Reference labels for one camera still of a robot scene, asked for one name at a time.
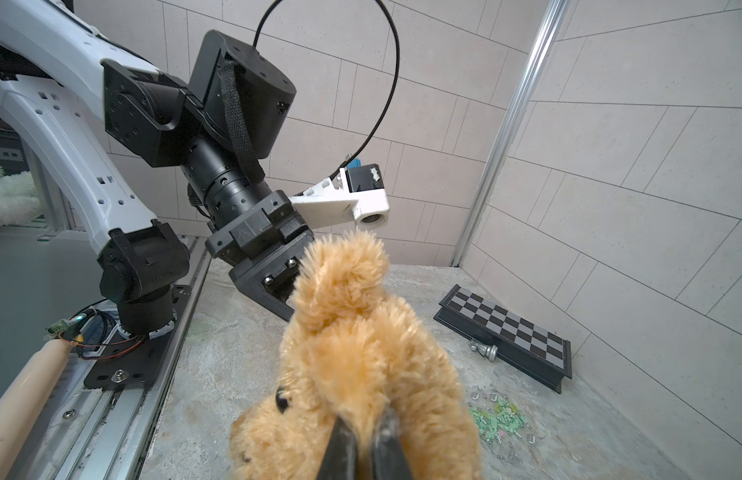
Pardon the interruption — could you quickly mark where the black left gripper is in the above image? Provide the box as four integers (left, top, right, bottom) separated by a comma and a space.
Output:
206, 190, 314, 321

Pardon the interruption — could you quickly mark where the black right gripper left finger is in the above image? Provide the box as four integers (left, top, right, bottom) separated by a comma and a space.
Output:
316, 417, 357, 480

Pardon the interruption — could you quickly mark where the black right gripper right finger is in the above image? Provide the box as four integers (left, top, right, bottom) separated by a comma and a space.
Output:
371, 407, 413, 480

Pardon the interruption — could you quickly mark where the brown teddy bear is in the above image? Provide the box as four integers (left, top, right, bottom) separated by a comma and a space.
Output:
230, 231, 483, 479

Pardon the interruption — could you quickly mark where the green brick pattern plastic bag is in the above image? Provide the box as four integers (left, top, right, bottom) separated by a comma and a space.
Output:
468, 386, 541, 461

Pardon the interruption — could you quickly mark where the silver chess piece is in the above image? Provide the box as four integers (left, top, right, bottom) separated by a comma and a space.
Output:
469, 339, 498, 362

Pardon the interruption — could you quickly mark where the folded black chess board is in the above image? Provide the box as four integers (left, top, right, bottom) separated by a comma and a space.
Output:
434, 284, 572, 393

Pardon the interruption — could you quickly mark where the left green circuit board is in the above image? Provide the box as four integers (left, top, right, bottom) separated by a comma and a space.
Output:
45, 310, 94, 340

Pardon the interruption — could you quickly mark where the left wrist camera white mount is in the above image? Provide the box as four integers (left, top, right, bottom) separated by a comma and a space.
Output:
289, 163, 390, 230

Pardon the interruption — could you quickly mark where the thin black camera cable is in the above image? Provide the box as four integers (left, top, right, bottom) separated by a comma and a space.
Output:
252, 0, 402, 181

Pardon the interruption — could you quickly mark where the aluminium mounting rail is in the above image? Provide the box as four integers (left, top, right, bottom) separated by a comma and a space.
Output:
8, 236, 210, 479

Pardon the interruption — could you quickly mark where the beige wooden handle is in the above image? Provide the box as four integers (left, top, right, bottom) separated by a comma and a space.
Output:
0, 339, 71, 479

